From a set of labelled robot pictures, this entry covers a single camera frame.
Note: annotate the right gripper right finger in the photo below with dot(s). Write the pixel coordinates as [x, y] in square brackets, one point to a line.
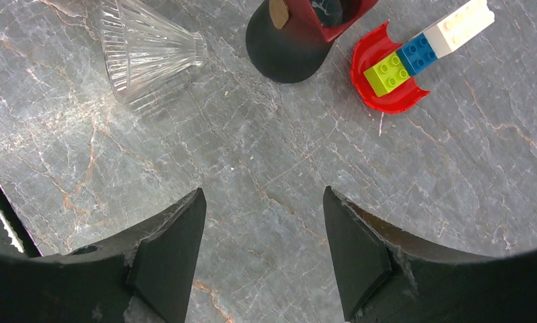
[386, 274]

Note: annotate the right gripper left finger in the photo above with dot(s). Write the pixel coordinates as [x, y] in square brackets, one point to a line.
[148, 267]

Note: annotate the clear glass dripper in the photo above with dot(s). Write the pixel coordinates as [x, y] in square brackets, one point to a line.
[143, 49]

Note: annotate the dark red black dripper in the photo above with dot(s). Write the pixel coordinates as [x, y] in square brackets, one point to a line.
[288, 41]

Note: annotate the green toy brick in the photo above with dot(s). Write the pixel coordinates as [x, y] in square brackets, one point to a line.
[386, 75]

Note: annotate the blue toy brick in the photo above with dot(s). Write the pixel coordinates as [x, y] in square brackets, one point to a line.
[416, 55]

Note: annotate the red curved plastic piece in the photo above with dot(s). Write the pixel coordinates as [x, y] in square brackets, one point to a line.
[372, 48]

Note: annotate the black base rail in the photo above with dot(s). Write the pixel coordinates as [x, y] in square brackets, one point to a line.
[15, 240]

